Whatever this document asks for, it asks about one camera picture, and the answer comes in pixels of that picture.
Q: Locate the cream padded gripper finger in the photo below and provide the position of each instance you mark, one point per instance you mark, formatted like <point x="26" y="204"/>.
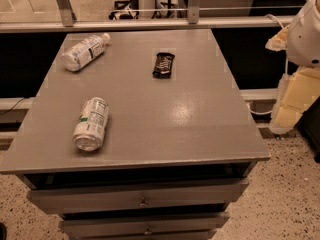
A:
<point x="279" y="41"/>

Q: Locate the black chocolate rxbar wrapper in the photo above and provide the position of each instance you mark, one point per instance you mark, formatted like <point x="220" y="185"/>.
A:
<point x="163" y="65"/>

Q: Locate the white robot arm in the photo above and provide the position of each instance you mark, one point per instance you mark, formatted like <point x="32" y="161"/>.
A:
<point x="301" y="38"/>

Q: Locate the black office chair base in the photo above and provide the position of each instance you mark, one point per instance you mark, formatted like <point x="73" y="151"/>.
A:
<point x="127" y="11"/>

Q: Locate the grey drawer cabinet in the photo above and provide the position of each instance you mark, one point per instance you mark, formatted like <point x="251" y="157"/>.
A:
<point x="193" y="126"/>

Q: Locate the upper grey drawer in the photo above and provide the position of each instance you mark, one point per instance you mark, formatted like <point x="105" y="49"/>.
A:
<point x="142" y="196"/>

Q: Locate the grey drawer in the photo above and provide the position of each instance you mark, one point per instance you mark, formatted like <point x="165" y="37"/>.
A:
<point x="144" y="225"/>
<point x="142" y="196"/>

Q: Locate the clear plastic water bottle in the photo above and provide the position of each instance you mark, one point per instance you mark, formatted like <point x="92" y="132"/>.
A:
<point x="84" y="52"/>

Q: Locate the white green labelled can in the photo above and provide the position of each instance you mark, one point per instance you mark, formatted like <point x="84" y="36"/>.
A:
<point x="89" y="131"/>

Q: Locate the lower grey drawer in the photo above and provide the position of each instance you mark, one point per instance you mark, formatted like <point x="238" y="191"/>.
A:
<point x="144" y="225"/>

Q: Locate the metal guard rail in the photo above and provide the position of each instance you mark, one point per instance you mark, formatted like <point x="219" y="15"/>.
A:
<point x="143" y="25"/>

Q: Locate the right metal rail bracket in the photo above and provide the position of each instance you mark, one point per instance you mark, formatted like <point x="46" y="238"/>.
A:
<point x="193" y="11"/>

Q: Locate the metal rail bracket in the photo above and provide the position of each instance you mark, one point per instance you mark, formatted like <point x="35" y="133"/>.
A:
<point x="193" y="11"/>
<point x="68" y="17"/>

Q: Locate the left metal rail bracket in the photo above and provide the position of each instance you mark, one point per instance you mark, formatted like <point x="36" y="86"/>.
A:
<point x="68" y="17"/>

